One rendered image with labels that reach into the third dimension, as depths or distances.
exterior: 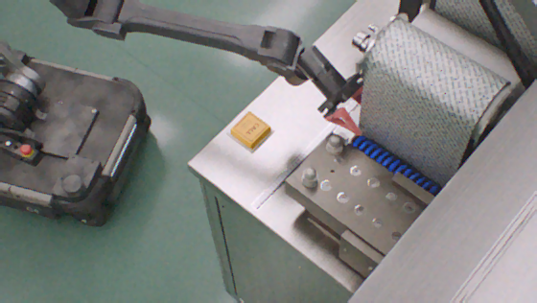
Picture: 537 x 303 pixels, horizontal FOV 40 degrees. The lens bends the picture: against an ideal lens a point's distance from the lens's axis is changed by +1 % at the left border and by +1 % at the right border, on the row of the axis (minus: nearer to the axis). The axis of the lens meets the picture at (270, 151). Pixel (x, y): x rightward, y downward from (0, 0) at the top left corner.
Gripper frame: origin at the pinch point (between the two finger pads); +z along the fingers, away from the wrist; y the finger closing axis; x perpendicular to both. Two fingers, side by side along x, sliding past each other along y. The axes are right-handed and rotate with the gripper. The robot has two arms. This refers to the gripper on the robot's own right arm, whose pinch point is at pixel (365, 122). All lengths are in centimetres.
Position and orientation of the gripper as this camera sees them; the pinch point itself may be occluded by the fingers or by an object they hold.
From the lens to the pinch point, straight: 155.6
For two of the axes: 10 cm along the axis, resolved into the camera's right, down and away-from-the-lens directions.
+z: 6.7, 7.3, 1.2
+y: -6.6, 6.6, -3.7
